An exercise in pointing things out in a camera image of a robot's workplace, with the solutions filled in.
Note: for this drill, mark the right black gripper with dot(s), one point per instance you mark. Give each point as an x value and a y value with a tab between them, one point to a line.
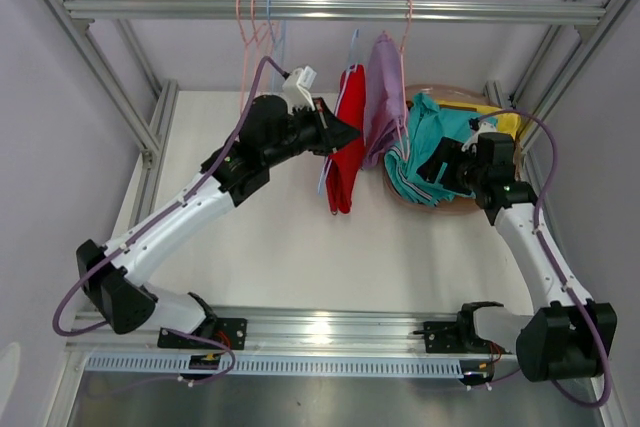
448	150

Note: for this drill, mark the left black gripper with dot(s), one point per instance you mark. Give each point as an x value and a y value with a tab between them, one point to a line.
324	146

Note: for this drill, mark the red trousers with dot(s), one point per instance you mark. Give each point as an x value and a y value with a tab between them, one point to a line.
342	168

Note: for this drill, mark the purple trousers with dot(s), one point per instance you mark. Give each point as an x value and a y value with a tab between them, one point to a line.
385	109

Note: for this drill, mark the yellow trousers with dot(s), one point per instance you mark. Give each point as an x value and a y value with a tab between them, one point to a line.
505	123

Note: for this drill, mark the blue hanger of teal trousers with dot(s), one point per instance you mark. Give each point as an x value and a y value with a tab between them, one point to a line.
277	33

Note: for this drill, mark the pink hanger of yellow trousers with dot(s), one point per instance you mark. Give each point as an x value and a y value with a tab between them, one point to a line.
242	42

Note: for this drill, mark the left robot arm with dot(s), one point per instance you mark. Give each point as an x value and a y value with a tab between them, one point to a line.
116	275

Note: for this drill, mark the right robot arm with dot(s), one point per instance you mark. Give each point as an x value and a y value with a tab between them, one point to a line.
569	335

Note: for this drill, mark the pink translucent plastic basket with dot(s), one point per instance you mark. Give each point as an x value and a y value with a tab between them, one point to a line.
436	111

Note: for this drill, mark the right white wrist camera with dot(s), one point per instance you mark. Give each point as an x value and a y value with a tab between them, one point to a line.
477	127

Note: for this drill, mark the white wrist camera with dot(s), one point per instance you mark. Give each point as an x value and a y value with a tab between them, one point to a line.
477	127
297	87

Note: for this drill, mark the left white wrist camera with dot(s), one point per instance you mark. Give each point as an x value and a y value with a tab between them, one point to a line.
297	87

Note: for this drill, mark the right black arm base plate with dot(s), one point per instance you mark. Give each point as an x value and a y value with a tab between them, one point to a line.
456	337

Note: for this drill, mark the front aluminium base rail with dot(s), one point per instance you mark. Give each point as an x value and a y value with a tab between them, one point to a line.
293	332

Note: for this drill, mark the aluminium hanging rail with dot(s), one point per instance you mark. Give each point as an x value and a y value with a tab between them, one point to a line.
536	13

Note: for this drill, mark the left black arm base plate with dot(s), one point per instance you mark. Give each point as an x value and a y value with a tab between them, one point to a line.
231	332

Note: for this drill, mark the white slotted cable duct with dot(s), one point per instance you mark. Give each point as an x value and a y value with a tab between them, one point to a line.
280	365

